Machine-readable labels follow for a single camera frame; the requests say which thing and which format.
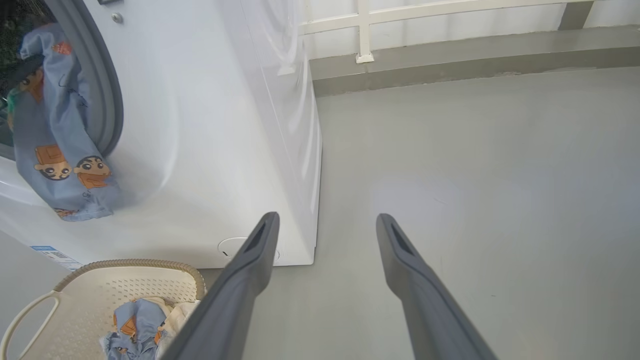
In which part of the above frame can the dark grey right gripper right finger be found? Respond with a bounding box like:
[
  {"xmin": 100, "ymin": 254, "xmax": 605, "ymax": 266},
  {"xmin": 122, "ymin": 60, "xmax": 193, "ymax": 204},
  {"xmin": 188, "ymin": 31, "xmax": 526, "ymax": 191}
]
[{"xmin": 376, "ymin": 213, "xmax": 498, "ymax": 360}]

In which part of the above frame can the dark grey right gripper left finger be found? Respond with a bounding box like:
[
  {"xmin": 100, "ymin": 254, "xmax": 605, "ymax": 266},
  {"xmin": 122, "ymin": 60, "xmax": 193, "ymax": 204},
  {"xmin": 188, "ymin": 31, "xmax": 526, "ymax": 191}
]
[{"xmin": 160, "ymin": 211, "xmax": 281, "ymax": 360}]

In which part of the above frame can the blue cartoon garment white lining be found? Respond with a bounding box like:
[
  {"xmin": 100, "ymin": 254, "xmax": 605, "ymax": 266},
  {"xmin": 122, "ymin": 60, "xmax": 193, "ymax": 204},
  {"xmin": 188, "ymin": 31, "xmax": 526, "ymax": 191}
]
[{"xmin": 100, "ymin": 297, "xmax": 201, "ymax": 360}]

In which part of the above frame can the blue cartoon print garment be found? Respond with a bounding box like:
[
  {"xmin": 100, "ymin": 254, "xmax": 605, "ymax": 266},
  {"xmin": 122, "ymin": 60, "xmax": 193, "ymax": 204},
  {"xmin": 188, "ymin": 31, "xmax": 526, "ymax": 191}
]
[{"xmin": 7, "ymin": 22, "xmax": 123, "ymax": 222}]

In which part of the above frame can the white front-load washing machine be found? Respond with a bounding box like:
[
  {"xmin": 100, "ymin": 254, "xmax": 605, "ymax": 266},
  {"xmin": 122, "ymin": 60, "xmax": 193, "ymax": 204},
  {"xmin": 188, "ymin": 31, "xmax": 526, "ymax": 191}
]
[{"xmin": 0, "ymin": 0, "xmax": 323, "ymax": 268}]

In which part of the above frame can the white round filter cover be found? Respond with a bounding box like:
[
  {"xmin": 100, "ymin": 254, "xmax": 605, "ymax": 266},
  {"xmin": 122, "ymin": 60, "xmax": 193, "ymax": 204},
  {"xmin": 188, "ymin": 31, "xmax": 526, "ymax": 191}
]
[{"xmin": 218, "ymin": 237, "xmax": 281, "ymax": 263}]

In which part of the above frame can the cream perforated laundry basket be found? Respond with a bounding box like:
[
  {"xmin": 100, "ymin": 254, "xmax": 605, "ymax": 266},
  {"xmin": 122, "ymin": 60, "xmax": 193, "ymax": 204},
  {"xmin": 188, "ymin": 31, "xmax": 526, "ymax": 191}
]
[{"xmin": 0, "ymin": 259, "xmax": 207, "ymax": 360}]

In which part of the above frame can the blue energy label sticker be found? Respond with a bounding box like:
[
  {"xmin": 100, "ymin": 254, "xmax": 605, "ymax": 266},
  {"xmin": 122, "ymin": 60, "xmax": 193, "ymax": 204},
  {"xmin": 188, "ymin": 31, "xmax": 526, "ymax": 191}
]
[{"xmin": 30, "ymin": 245, "xmax": 83, "ymax": 271}]

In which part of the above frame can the white metal railing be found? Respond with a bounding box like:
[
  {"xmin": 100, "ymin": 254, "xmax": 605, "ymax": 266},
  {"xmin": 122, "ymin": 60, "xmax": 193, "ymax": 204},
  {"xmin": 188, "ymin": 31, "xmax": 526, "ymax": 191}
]
[{"xmin": 298, "ymin": 0, "xmax": 601, "ymax": 64}]

